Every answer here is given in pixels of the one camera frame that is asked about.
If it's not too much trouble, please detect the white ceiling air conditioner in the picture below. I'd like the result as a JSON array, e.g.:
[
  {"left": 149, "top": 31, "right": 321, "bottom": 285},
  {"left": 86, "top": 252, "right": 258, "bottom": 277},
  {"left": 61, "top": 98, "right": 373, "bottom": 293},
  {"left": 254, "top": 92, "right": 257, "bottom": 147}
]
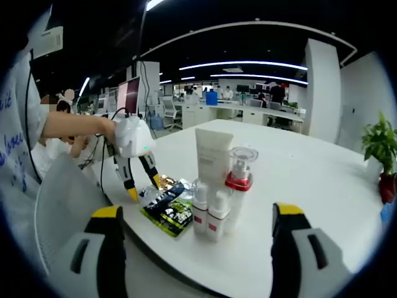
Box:
[{"left": 30, "top": 26, "right": 65, "bottom": 60}]

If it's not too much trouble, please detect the small white skincare bottle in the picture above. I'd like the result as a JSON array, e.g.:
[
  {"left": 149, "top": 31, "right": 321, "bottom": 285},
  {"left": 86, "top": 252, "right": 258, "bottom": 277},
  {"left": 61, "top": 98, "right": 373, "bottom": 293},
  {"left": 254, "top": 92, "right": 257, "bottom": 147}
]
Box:
[
  {"left": 191, "top": 178, "right": 210, "bottom": 237},
  {"left": 207, "top": 186, "right": 233, "bottom": 242}
]

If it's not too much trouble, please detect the white office workbench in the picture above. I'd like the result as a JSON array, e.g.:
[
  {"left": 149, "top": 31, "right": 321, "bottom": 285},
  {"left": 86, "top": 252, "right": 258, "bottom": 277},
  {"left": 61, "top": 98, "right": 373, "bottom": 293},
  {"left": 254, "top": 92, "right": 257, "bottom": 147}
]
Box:
[{"left": 182, "top": 102, "right": 305, "bottom": 133}]

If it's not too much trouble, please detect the black chest device cable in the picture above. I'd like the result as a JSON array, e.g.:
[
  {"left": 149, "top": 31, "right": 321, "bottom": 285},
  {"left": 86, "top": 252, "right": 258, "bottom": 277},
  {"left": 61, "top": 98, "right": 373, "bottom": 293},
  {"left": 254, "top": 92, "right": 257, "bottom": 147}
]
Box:
[{"left": 24, "top": 51, "right": 43, "bottom": 184}]

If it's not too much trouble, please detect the white office chair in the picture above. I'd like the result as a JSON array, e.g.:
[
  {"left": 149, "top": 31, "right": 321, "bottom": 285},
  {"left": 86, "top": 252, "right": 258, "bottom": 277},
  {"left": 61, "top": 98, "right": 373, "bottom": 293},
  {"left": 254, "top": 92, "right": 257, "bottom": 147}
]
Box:
[{"left": 162, "top": 98, "right": 184, "bottom": 130}]

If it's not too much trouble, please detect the white skincare bottle red collar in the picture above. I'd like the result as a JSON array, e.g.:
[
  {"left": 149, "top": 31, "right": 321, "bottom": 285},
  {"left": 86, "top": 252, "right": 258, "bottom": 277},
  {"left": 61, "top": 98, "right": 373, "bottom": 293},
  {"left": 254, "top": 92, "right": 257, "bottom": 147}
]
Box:
[{"left": 224, "top": 145, "right": 260, "bottom": 232}]

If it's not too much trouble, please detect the blue water jug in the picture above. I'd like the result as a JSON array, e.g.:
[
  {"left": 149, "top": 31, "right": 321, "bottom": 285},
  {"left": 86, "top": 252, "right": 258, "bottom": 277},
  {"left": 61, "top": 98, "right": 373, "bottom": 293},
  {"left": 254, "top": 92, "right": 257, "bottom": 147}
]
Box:
[{"left": 150, "top": 113, "right": 164, "bottom": 131}]

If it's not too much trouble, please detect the red pot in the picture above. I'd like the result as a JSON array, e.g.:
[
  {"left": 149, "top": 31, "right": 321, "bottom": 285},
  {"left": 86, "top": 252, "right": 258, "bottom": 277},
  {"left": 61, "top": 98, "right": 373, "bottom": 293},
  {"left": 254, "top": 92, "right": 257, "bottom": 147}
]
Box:
[{"left": 378, "top": 172, "right": 397, "bottom": 205}]

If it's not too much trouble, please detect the green plant in white pot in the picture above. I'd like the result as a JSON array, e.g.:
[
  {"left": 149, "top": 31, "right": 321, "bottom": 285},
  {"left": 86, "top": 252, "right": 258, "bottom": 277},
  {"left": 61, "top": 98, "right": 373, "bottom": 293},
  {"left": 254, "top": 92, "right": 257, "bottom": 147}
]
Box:
[{"left": 360, "top": 111, "right": 397, "bottom": 184}]

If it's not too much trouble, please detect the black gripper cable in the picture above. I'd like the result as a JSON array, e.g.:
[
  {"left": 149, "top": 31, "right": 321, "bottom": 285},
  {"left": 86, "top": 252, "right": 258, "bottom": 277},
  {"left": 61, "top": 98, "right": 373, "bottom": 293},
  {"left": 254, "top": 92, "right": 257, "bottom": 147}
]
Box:
[{"left": 99, "top": 107, "right": 128, "bottom": 187}]

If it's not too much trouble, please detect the white skincare tube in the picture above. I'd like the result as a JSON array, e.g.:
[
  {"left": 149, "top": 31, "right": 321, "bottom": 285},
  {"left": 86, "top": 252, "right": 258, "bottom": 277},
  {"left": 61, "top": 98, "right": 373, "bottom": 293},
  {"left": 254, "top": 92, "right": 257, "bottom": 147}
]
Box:
[{"left": 194, "top": 127, "right": 234, "bottom": 189}]

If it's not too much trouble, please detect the small silver skincare sachet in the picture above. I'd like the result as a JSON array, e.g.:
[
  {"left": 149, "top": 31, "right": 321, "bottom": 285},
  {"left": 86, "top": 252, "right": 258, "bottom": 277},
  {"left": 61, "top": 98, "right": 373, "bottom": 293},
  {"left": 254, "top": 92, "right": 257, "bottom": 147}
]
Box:
[{"left": 178, "top": 178, "right": 196, "bottom": 200}]

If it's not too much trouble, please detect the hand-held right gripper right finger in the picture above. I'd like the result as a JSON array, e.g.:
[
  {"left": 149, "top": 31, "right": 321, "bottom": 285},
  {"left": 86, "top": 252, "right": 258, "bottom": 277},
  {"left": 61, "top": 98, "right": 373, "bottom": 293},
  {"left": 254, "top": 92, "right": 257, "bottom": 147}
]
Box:
[{"left": 271, "top": 201, "right": 353, "bottom": 298}]

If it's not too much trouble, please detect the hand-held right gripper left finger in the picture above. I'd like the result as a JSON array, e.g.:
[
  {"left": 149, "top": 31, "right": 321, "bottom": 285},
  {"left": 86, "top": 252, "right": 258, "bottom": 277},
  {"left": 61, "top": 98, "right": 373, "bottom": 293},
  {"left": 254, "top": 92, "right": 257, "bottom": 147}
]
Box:
[{"left": 57, "top": 204, "right": 127, "bottom": 298}]

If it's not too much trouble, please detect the black green skincare sachet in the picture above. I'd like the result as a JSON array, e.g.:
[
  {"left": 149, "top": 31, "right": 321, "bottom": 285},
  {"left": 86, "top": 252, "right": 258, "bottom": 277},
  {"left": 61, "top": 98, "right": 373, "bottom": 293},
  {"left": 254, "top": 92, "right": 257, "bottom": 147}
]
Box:
[{"left": 138, "top": 183, "right": 195, "bottom": 238}]

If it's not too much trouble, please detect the blue packet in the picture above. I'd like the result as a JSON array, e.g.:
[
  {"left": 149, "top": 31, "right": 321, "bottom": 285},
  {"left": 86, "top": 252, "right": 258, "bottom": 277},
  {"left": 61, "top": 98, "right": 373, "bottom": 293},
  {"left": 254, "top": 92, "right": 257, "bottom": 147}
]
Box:
[{"left": 380, "top": 201, "right": 397, "bottom": 224}]

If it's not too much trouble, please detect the gold foil skincare sachet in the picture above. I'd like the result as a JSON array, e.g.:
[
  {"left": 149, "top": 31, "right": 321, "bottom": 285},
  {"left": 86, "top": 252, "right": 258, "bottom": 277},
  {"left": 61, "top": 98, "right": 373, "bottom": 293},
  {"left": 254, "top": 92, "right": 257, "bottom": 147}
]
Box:
[{"left": 156, "top": 174, "right": 180, "bottom": 191}]

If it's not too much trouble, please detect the open white laptop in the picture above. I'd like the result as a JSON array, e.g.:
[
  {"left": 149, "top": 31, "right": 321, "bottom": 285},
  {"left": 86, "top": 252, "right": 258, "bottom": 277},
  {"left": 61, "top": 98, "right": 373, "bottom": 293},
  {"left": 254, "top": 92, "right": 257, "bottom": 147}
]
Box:
[{"left": 117, "top": 76, "right": 141, "bottom": 116}]

